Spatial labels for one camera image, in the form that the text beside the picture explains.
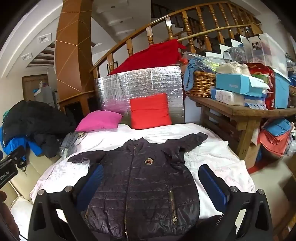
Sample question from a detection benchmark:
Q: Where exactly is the black quilted puffer jacket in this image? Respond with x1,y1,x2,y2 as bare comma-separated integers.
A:
69,133,207,240

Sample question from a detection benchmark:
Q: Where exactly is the person's left hand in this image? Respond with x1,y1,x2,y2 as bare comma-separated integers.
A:
0,191,20,240

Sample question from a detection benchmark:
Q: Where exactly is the blue jacket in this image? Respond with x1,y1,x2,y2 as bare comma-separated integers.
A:
1,126,43,156

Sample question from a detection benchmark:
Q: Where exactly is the black coat pile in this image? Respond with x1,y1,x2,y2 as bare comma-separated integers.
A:
1,100,77,158

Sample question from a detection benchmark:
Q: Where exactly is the grey folded garment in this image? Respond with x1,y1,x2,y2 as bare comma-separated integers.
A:
60,132,84,159

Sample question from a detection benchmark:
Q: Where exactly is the white pink bed blanket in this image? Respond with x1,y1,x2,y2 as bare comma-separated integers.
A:
30,123,255,219

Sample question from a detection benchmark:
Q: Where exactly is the grey cabinet in background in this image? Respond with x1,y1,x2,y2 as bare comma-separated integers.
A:
34,85,56,108

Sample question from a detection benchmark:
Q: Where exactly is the stack of folded cloths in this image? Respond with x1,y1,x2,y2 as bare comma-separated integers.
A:
257,118,293,157

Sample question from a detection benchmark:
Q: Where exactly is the magenta pillow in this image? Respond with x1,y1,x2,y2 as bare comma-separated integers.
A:
75,110,123,132

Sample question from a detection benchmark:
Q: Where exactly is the wooden side table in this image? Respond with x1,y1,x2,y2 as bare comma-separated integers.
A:
189,96,295,160

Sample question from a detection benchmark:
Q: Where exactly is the white patterned tissue pack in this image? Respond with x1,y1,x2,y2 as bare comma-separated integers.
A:
210,87,245,106

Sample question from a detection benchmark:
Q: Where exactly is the silver foil insulation panel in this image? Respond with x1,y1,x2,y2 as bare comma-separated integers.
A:
95,65,184,126

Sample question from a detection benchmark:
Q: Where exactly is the brown wooden column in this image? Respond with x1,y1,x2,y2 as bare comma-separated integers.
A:
55,1,94,105

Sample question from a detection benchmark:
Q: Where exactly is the red square pillow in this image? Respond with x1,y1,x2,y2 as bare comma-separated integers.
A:
129,93,172,130

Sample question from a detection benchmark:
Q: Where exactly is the blue cardboard shoe box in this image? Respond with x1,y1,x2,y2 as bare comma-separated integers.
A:
216,74,270,97

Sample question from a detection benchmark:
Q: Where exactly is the wicker basket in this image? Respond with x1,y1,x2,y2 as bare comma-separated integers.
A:
185,71,216,98

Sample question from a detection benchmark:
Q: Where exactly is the red gift box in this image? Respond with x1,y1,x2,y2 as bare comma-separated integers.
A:
246,63,275,110

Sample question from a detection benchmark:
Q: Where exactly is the blue cloth in basket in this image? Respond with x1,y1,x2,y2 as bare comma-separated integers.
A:
183,56,220,91

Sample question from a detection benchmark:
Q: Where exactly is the clear plastic storage box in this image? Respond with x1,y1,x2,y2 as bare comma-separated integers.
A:
242,34,288,77

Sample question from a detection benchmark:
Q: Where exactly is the red blanket on railing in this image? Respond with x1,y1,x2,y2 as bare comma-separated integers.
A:
109,39,186,75

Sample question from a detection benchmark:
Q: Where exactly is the wooden stair railing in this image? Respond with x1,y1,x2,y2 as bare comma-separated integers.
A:
90,1,262,78

